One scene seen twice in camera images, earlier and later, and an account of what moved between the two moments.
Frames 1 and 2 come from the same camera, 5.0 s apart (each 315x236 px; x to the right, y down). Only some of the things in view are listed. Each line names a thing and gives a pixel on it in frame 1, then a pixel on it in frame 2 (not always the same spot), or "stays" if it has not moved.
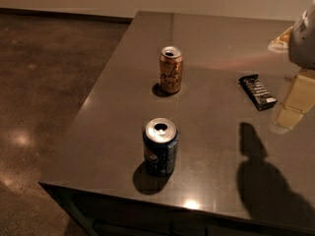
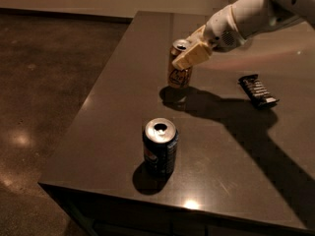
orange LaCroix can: x=170 y=65 to x=177 y=78
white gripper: x=303 y=42 to x=220 y=30
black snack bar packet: x=257 y=91 stays
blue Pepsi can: x=160 y=138 stays
